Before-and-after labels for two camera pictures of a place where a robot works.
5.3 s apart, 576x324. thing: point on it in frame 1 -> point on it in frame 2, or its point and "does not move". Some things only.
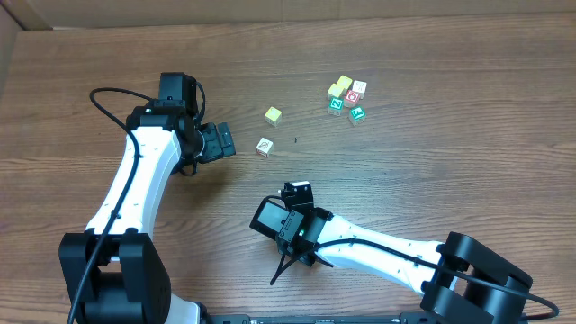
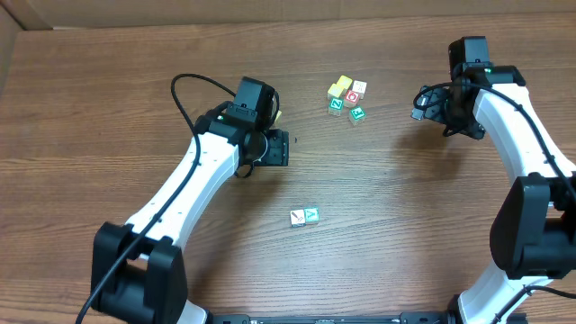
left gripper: [218, 141] -> [277, 148]
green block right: [357, 115] does not move
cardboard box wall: [21, 15] does not move
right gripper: [298, 194] -> [432, 104]
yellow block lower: [335, 91] does not move
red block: [351, 98] does not move
